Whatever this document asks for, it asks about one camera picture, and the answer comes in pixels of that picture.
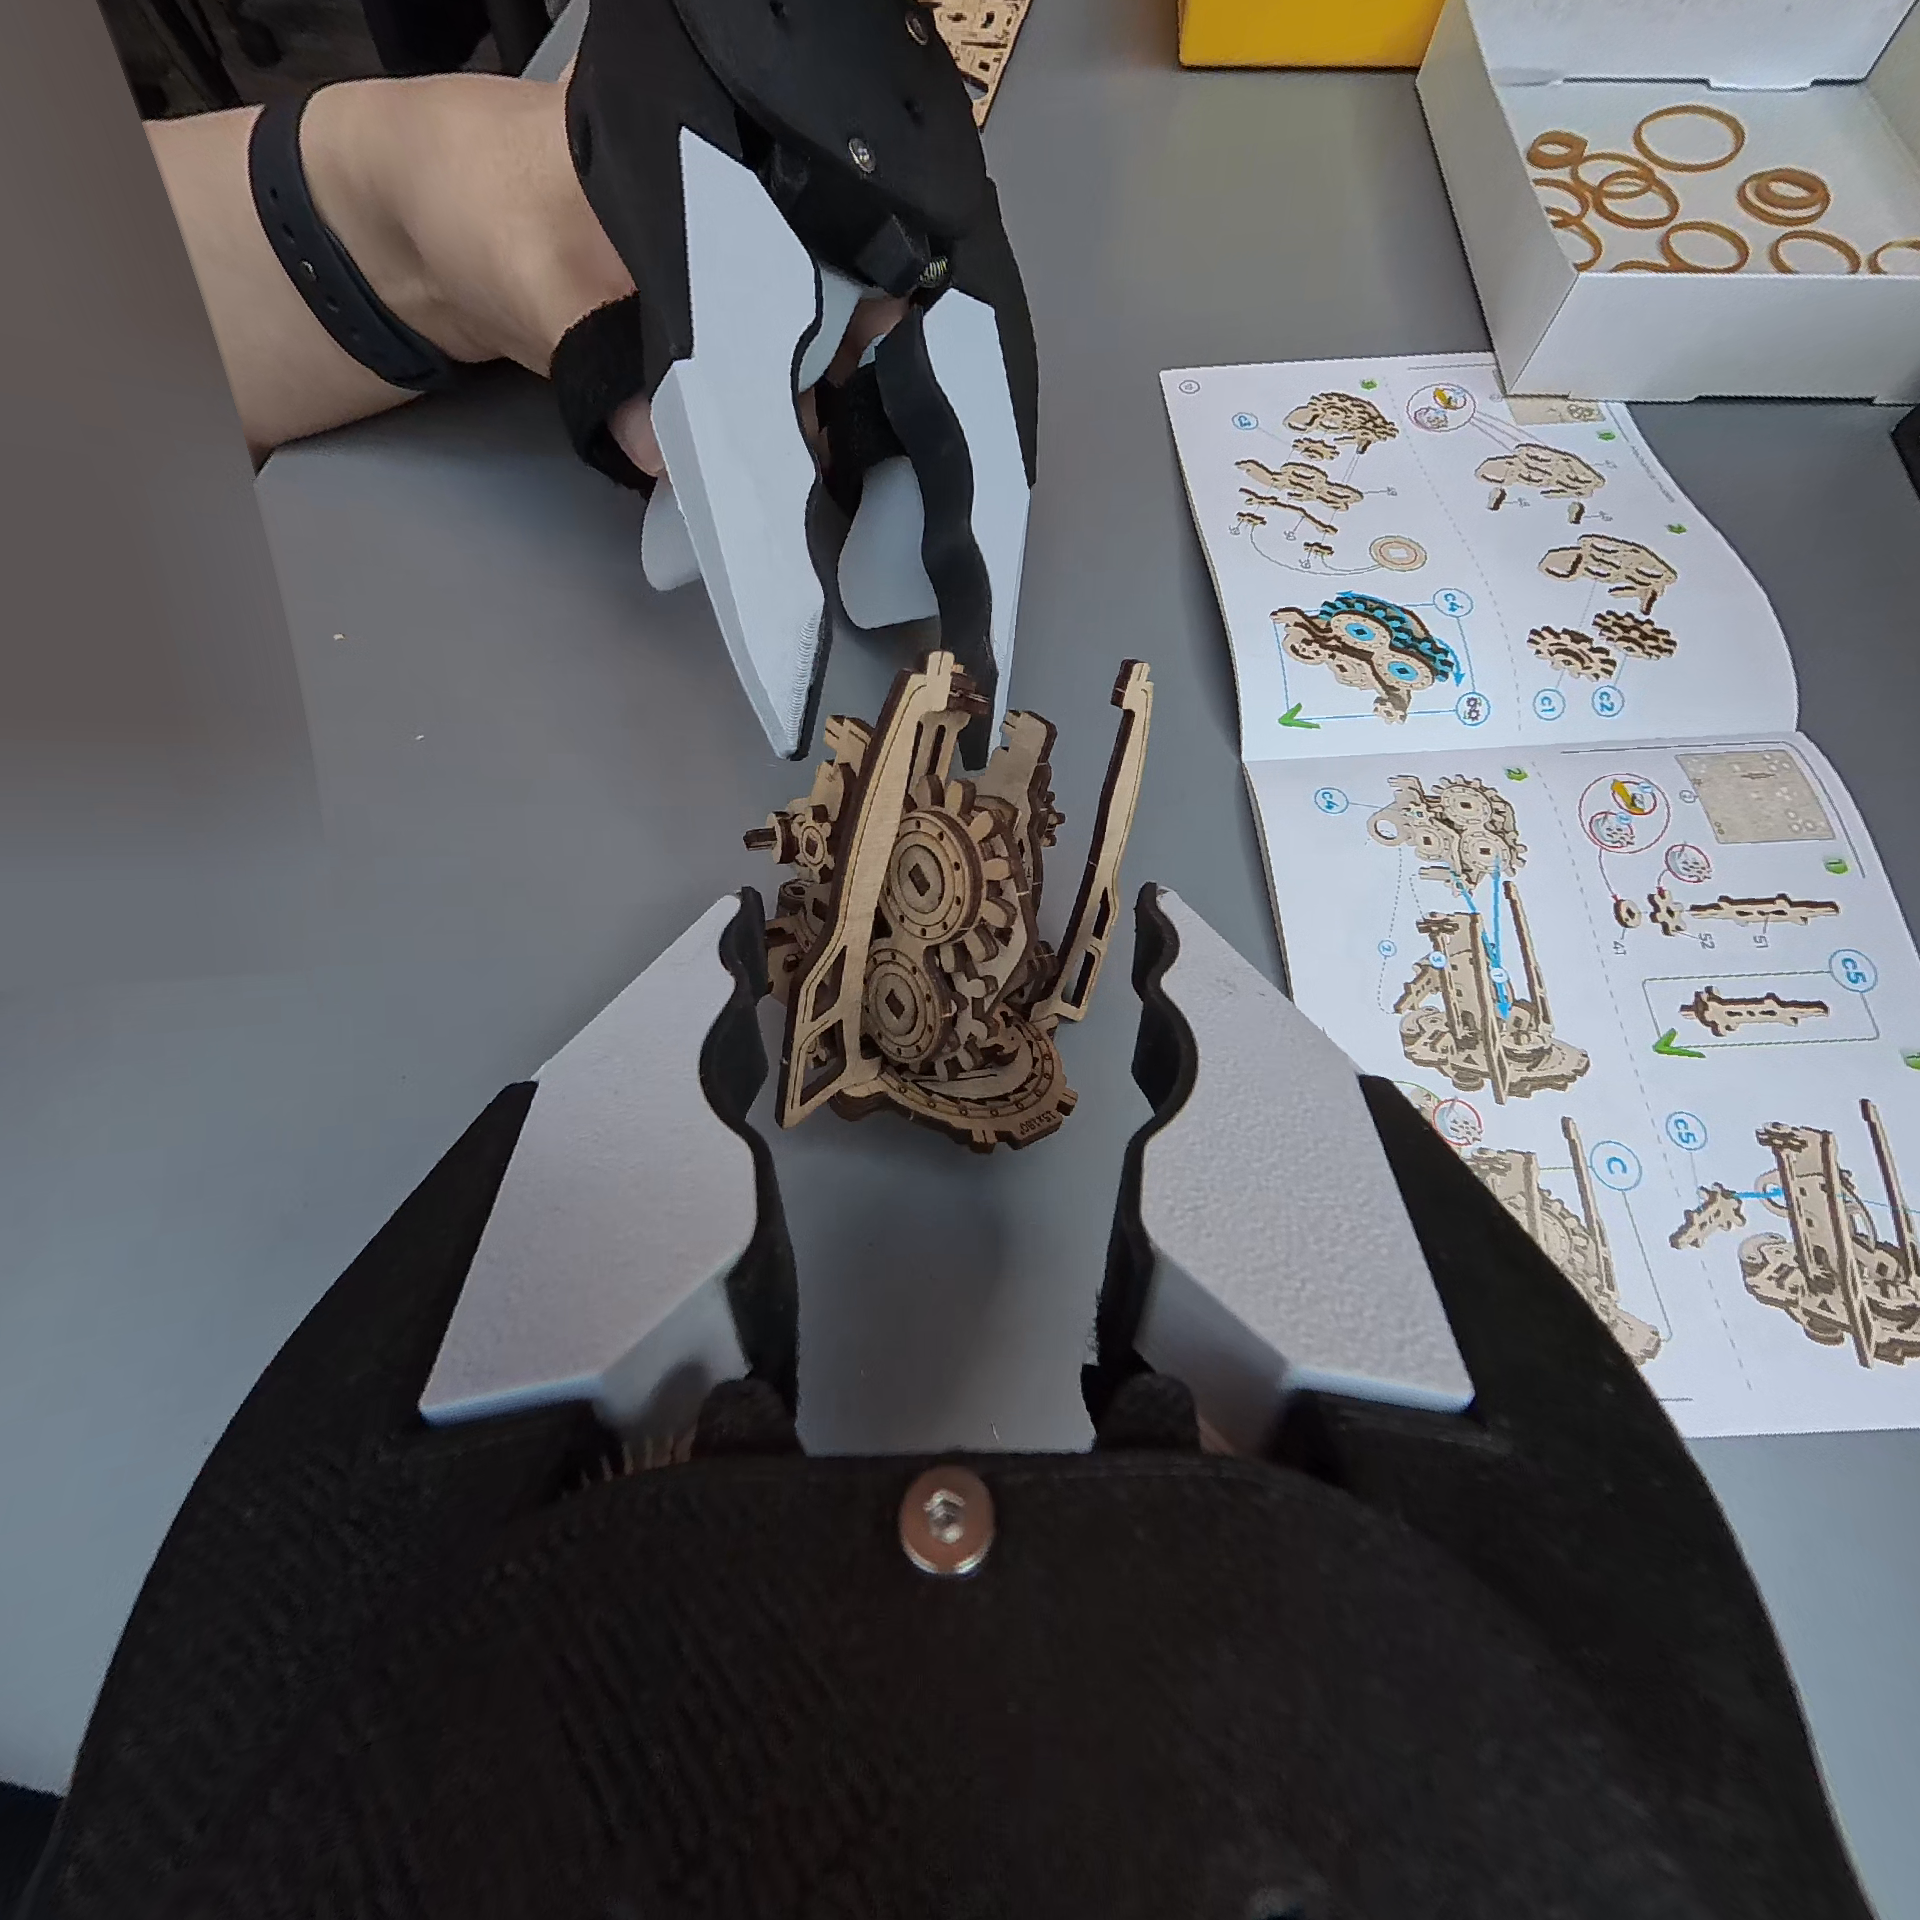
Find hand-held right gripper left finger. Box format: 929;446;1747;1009
417;887;805;1455

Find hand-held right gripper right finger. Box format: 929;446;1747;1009
1083;882;1476;1455

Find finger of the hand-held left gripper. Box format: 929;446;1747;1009
645;124;842;761
874;286;1041;771

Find wooden gear mechanism model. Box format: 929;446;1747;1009
745;647;1156;1156

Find grey desk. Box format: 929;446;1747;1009
0;0;1920;1802

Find person's left hand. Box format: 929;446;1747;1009
382;72;662;490

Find laser-cut plywood sheet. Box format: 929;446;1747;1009
938;0;1041;128

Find black wristband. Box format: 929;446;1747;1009
247;83;466;396

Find white assembly instruction booklet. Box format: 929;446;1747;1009
1158;352;1920;1440

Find yellow plastic bin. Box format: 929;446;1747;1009
1178;0;1449;70

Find pile of wooden rings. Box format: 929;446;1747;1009
1522;104;1920;279

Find white cardboard box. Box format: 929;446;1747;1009
1415;0;1920;408

